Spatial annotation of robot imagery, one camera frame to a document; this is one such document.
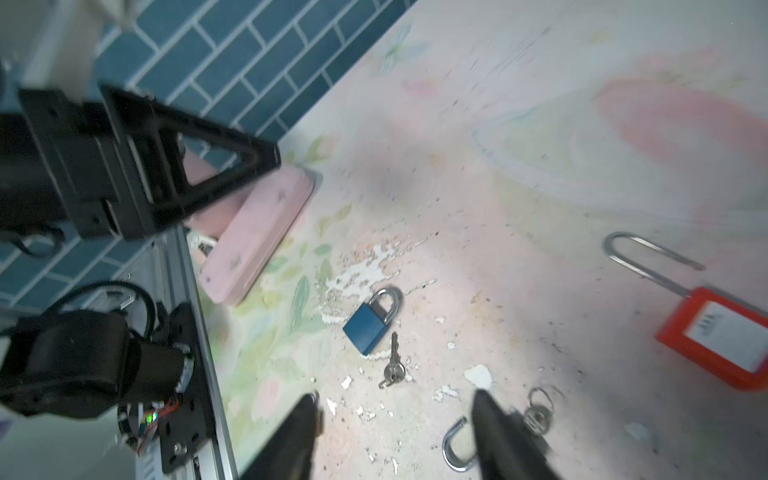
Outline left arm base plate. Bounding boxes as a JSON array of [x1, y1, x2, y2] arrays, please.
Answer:
[[158, 302, 215, 475]]

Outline silver key of blue padlock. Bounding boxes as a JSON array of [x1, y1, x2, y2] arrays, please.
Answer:
[[378, 332, 406, 389]]

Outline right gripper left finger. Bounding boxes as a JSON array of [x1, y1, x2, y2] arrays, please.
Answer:
[[238, 392, 321, 480]]

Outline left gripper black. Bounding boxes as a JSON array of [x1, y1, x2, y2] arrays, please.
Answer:
[[18, 84, 281, 240]]

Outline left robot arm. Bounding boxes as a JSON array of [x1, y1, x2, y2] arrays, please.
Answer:
[[1, 1, 281, 462]]

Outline red padlock with key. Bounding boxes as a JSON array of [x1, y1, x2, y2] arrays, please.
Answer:
[[602, 232, 767, 391]]

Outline pink pencil case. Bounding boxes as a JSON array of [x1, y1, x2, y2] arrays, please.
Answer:
[[184, 165, 314, 306]]

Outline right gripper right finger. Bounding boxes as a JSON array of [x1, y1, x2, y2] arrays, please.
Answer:
[[470, 388, 562, 480]]

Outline black padlock with key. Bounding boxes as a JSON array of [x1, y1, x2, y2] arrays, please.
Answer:
[[441, 386, 556, 474]]

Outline blue padlock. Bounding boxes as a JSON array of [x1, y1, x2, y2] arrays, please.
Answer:
[[343, 286, 402, 356]]

